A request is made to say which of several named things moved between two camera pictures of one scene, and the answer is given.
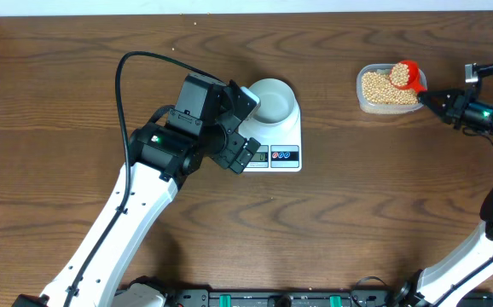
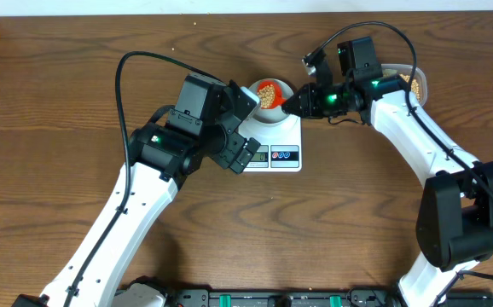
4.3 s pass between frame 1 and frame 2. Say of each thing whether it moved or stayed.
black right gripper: moved
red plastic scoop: moved
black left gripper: stayed
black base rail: stayed
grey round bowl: stayed
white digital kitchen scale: stayed
